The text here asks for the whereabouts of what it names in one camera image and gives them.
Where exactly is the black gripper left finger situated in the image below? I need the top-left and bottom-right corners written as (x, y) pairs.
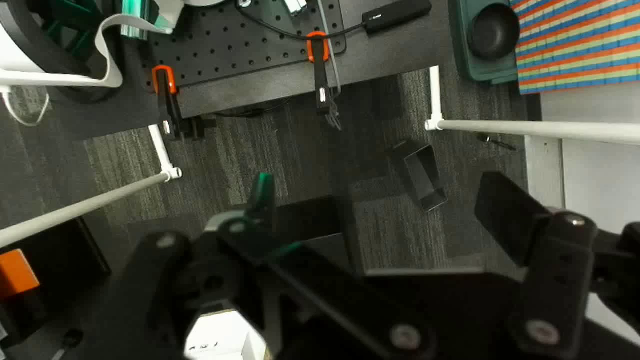
top-left (87, 170), bottom-right (439, 360)

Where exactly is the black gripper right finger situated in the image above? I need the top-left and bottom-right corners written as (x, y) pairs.
top-left (474, 170), bottom-right (640, 360)

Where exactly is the white particle board shelf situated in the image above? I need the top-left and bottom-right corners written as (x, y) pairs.
top-left (524, 85), bottom-right (640, 236)

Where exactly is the white plastic block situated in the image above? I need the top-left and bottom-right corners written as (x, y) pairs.
top-left (183, 309), bottom-right (271, 360)

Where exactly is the orange black clamp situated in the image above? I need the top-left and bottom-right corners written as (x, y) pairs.
top-left (150, 62), bottom-right (202, 140)
top-left (304, 31), bottom-right (344, 132)

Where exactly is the colourful striped mat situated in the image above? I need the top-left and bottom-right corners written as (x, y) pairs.
top-left (509, 0), bottom-right (640, 97)

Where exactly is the black box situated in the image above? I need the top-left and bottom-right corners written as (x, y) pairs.
top-left (0, 216), bottom-right (115, 349)

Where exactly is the green plastic bin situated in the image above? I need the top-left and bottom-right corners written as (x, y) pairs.
top-left (447, 0), bottom-right (524, 87)

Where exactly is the black perforated breadboard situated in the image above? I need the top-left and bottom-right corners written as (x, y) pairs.
top-left (142, 0), bottom-right (350, 90)

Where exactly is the black bowl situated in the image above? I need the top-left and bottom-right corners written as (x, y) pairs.
top-left (466, 3), bottom-right (523, 62)

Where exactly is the orange block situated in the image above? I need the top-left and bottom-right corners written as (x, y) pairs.
top-left (0, 249), bottom-right (42, 301)

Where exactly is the teal plastic part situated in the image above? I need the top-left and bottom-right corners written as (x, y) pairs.
top-left (119, 0), bottom-right (187, 37)

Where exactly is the white pipe frame bar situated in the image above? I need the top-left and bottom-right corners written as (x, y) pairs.
top-left (425, 64), bottom-right (640, 148)
top-left (0, 122), bottom-right (185, 251)

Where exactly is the black adapter with cable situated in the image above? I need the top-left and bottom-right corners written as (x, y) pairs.
top-left (237, 0), bottom-right (435, 45)

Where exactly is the white flat ribbon cable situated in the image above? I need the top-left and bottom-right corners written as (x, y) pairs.
top-left (0, 12), bottom-right (147, 93)

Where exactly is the thin white cable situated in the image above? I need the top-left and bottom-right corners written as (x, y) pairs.
top-left (0, 88), bottom-right (53, 131)

